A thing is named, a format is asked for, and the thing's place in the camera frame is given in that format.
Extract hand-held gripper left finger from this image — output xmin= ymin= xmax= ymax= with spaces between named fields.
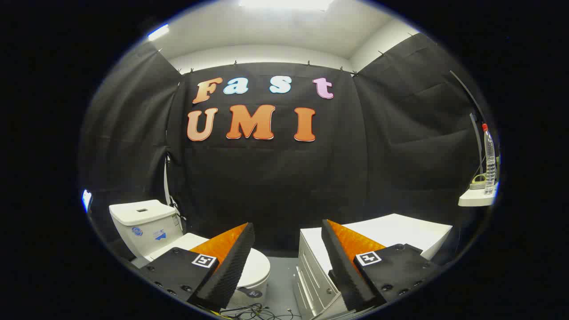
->
xmin=139 ymin=222 xmax=256 ymax=312

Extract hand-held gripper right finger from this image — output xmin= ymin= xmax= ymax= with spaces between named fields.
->
xmin=321 ymin=219 xmax=443 ymax=312

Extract white toilet lid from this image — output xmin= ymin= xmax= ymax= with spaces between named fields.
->
xmin=148 ymin=232 xmax=271 ymax=290

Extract white toilet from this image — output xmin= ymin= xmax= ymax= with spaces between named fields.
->
xmin=109 ymin=200 xmax=270 ymax=309

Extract white drawer cabinet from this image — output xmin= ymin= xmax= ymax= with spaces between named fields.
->
xmin=293 ymin=213 xmax=453 ymax=320

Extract black backdrop cloth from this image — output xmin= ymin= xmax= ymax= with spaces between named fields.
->
xmin=79 ymin=33 xmax=489 ymax=267

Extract clear plastic water bottle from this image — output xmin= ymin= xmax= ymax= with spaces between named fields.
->
xmin=482 ymin=124 xmax=497 ymax=195

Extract black curved rod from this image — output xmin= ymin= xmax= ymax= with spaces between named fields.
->
xmin=449 ymin=70 xmax=487 ymax=178

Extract black floor cables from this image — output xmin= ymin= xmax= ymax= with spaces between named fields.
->
xmin=220 ymin=303 xmax=303 ymax=320

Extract white wall shelf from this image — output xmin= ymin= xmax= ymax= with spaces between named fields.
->
xmin=458 ymin=187 xmax=498 ymax=207

